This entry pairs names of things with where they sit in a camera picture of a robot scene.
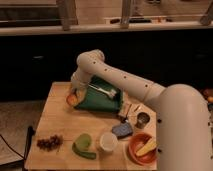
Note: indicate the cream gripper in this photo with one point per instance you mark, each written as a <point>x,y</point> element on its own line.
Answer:
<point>75,91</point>

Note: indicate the green cucumber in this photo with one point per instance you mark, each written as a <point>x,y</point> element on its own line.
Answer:
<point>84,154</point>

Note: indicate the bunch of red grapes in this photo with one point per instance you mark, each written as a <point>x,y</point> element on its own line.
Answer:
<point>51,143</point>

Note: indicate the green plastic tray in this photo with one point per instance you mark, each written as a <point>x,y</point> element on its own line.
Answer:
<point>98,101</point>

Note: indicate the dark cabinet counter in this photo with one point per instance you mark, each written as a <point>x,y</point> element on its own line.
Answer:
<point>29,64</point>

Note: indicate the yellow corn cob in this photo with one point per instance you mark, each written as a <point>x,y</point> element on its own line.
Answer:
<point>149,146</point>

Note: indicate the metal cup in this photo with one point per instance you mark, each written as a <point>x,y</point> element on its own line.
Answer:
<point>142,120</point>

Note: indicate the blue sponge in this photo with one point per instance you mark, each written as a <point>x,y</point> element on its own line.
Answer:
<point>122,130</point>

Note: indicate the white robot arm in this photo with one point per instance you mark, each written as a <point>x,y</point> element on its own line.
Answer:
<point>183,125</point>

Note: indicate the orange red apple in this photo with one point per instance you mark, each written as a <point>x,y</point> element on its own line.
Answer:
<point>72,100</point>

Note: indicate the orange bowl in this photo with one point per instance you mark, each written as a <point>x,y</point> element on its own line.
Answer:
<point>135,143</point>

